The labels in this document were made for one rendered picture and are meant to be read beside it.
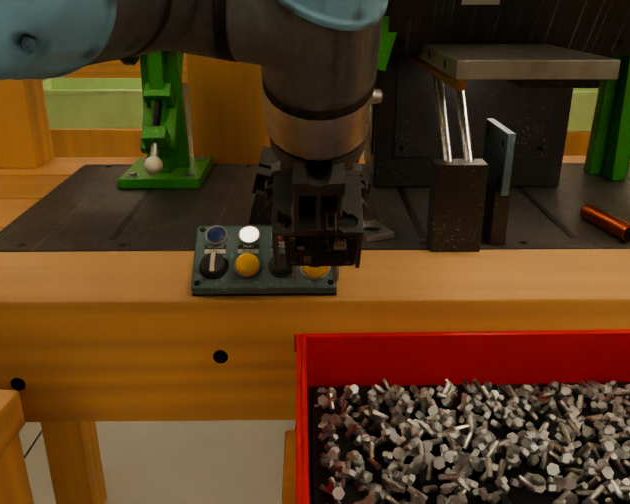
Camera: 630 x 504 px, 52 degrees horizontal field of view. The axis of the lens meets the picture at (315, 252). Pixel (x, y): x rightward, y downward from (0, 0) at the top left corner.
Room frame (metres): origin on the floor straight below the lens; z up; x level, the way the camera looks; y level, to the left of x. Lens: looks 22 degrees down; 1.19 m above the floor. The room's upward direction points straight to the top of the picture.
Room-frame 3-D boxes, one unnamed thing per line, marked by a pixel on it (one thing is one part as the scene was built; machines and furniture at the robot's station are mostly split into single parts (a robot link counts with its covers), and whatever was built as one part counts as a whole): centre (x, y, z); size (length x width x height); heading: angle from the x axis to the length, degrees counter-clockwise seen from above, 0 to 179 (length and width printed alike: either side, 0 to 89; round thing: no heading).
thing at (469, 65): (0.84, -0.21, 1.11); 0.39 x 0.16 x 0.03; 1
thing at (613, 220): (0.80, -0.38, 0.91); 0.09 x 0.02 x 0.02; 12
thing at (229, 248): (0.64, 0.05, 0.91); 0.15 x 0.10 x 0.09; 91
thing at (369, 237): (0.78, -0.07, 0.90); 0.06 x 0.04 x 0.01; 22
